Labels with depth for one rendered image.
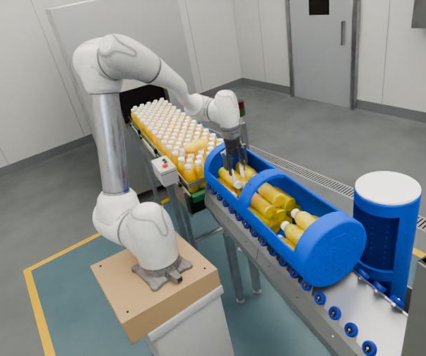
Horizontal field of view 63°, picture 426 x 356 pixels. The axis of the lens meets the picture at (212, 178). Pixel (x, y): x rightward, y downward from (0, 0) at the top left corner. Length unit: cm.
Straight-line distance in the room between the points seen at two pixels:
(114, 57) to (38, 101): 462
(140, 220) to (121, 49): 55
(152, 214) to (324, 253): 61
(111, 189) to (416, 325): 107
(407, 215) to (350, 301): 54
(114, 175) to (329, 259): 83
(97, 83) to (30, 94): 445
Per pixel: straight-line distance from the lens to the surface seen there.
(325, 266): 133
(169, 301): 129
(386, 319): 140
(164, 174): 203
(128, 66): 114
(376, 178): 187
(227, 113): 152
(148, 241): 122
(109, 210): 135
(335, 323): 136
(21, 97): 568
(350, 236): 133
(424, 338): 55
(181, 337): 145
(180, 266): 134
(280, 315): 253
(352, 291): 145
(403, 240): 186
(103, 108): 128
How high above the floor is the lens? 202
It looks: 30 degrees down
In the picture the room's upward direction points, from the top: 11 degrees counter-clockwise
